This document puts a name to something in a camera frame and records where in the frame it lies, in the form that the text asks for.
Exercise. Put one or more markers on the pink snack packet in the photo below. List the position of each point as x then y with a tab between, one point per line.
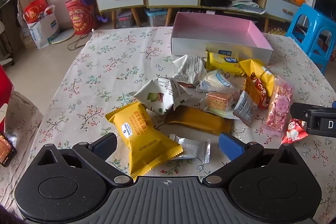
279	105

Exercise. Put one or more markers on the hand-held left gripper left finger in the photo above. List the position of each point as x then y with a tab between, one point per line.
105	146

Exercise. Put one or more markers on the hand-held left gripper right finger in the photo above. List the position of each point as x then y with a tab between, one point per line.
232	146

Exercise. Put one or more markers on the red lantern bag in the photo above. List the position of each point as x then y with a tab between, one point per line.
78	16

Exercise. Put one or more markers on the blue plastic stool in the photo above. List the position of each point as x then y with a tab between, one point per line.
307	16

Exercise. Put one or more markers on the red chair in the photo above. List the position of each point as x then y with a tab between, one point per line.
4	87

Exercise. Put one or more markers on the orange red snack packet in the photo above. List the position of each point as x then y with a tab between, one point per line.
258	94

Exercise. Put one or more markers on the clear plastic storage box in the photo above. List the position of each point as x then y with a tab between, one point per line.
125	19

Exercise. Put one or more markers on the white text-printed snack packet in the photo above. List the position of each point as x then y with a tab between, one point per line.
190	69

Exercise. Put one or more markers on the white green nut packet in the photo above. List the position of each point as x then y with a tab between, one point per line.
157	98

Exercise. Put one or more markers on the pink cardboard box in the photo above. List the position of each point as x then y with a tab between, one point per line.
210	27

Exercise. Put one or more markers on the red gift bag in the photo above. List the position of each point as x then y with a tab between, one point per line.
35	11

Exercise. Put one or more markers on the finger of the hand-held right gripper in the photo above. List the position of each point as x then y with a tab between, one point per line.
299	109

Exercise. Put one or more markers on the small red snack packet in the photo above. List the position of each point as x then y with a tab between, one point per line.
292	133

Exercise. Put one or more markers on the orange wafer packet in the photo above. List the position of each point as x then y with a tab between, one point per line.
218	101

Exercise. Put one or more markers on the floral tablecloth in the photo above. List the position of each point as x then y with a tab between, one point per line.
92	77

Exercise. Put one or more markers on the small silver snack packet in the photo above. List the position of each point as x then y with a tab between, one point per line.
194	147

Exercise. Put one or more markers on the low wooden cabinet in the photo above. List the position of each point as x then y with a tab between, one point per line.
260	0

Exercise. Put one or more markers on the white shopping bag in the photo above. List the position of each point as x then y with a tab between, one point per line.
43	29

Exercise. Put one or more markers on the white blue snack packet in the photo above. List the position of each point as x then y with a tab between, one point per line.
218	80

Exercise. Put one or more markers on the blue-lid plastic storage box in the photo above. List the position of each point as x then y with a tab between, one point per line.
156	17

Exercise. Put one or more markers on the grey white snack packet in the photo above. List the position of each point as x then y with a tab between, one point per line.
245	108

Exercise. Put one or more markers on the black phone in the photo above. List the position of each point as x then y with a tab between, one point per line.
6	150

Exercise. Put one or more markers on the yellow blue-label snack packet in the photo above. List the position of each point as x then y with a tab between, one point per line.
223	62

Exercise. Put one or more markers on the dark yellow snack packet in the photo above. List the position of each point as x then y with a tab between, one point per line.
199	120

